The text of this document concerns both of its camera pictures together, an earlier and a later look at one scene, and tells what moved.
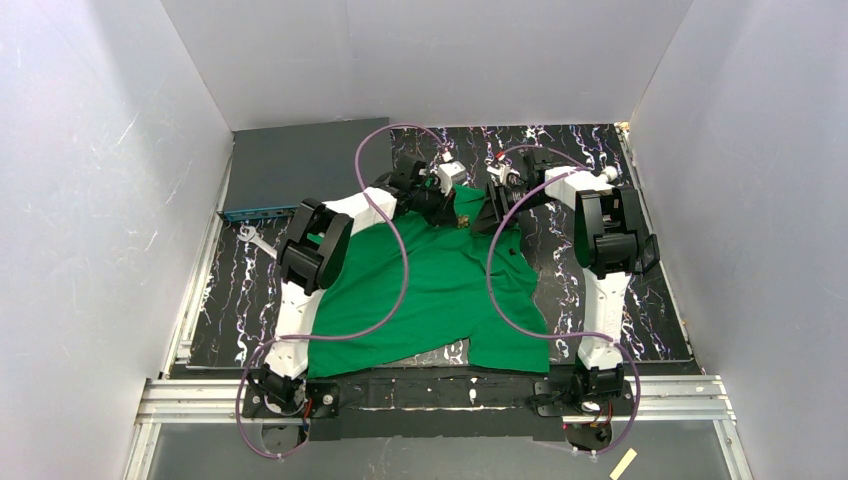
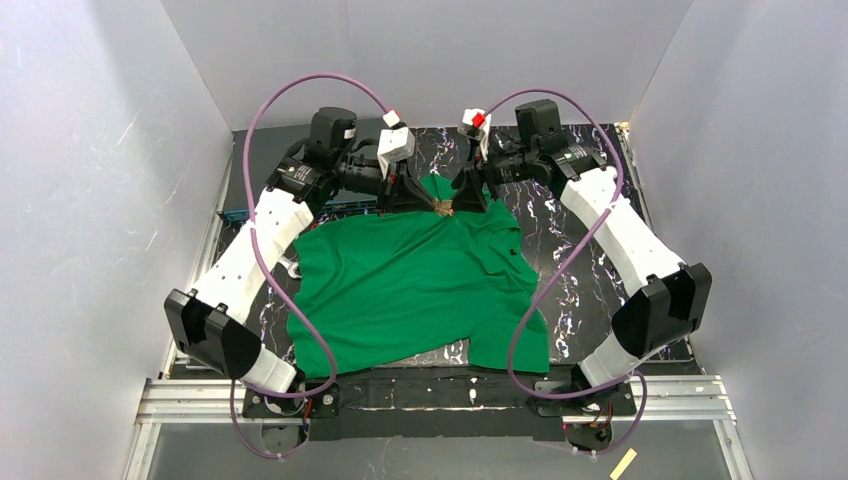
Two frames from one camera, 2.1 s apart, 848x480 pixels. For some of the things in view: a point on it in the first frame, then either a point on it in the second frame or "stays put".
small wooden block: [624, 463] stays put
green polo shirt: [403, 287] stays put
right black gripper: [494, 208] → [477, 177]
